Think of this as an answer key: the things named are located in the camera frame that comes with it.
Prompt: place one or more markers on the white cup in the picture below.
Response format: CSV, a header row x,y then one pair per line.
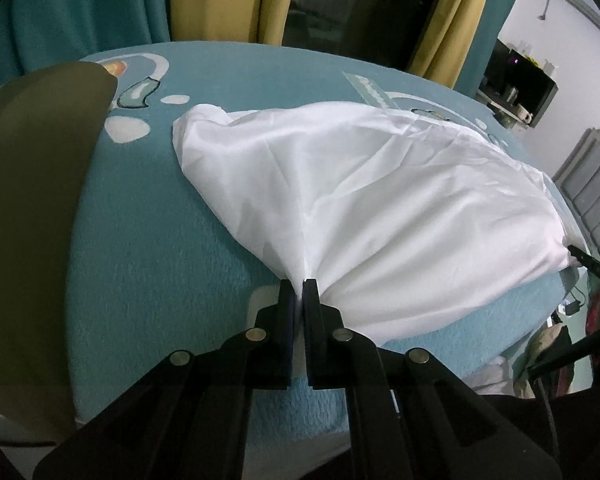
x,y
524,114

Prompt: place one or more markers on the yellow curtain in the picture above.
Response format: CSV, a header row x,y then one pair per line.
x,y
215,0
455,15

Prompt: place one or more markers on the black charger plug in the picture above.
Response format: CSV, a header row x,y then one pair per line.
x,y
574,306

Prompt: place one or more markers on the pile of clothes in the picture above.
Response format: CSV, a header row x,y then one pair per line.
x,y
555,345

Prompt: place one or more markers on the white jacket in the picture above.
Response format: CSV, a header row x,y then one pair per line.
x,y
380,200

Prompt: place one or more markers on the olive green cloth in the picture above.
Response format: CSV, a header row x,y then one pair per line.
x,y
30,210

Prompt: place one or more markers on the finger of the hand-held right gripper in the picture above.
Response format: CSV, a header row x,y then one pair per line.
x,y
575,354
592,262

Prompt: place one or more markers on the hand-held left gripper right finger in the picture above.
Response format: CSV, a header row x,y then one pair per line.
x,y
307,320

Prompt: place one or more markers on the black wall shelf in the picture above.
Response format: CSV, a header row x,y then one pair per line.
x,y
522,77

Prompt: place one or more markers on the grey padded headboard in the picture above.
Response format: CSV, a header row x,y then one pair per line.
x,y
592,185

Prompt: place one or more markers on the dark glass window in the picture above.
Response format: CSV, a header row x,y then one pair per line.
x,y
340,5

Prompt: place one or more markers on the teal printed bed blanket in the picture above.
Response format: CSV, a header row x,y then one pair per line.
x,y
180,260

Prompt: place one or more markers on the teal curtain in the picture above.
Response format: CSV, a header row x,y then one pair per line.
x,y
495,20
70,10

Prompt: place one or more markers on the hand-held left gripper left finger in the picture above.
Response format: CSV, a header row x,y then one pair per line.
x,y
292,310

